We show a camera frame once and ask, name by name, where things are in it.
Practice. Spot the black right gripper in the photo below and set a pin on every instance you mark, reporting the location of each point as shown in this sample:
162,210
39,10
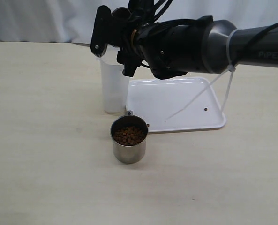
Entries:
172,48

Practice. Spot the steel cup with pellets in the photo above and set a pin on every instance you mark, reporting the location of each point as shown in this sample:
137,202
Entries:
129,134

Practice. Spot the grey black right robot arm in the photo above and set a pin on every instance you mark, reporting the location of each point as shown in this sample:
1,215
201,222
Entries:
255,46

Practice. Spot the translucent plastic tall container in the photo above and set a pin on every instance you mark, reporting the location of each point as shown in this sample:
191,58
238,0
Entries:
114,83

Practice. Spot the white curtain backdrop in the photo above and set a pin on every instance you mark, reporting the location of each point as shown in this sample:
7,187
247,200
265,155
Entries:
71,21

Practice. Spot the white plastic tray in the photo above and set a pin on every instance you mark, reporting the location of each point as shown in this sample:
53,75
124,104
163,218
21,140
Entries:
154,100

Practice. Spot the white zip tie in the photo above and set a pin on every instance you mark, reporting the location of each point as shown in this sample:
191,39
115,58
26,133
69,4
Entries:
230,68

